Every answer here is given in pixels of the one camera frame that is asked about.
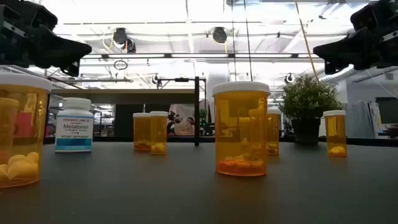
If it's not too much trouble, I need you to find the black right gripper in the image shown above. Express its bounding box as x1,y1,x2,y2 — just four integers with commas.
313,0,398,75

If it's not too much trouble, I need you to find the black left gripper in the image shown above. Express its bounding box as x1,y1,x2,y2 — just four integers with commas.
0,0,93,77

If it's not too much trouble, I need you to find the white Melatonin supplement bottle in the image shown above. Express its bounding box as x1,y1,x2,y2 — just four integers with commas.
54,97,95,154

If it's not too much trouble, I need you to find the small orange pill bottle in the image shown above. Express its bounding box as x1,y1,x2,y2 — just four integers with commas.
149,111,169,156
0,73,53,189
323,110,348,157

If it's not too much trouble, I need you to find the large orange pill bottle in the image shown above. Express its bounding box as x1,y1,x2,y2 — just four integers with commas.
132,112,152,152
212,81,271,177
267,107,282,156

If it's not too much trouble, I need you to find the light wooden shelf board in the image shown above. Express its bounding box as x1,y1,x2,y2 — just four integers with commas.
51,88,200,105

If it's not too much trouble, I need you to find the green potted plant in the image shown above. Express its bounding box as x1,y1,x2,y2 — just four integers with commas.
279,73,343,146

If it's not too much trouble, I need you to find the grey hanging cloth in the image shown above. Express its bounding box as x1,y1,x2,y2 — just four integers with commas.
345,101,376,139

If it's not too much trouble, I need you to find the black monitor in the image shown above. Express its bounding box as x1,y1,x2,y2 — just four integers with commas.
375,96,398,125

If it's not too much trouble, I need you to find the person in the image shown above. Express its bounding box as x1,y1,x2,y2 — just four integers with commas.
167,104,212,137

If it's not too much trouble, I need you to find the woven beige bag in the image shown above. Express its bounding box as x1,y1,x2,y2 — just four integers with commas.
174,121,195,137

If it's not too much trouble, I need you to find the small green plant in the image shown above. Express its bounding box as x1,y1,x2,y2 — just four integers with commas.
198,108,208,128

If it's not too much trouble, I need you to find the silver ventilation duct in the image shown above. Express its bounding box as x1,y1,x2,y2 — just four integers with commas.
320,67,368,83

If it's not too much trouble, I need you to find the yellow hanging cable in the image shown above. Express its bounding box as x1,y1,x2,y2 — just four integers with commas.
294,0,320,82

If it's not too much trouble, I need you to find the black cable loop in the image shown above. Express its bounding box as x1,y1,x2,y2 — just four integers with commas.
113,59,129,71

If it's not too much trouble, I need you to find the thin black hanging cable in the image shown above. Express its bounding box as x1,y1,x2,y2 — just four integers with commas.
231,0,236,82

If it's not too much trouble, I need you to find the black metal shelf frame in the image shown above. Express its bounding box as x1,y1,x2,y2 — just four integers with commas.
45,76,208,147

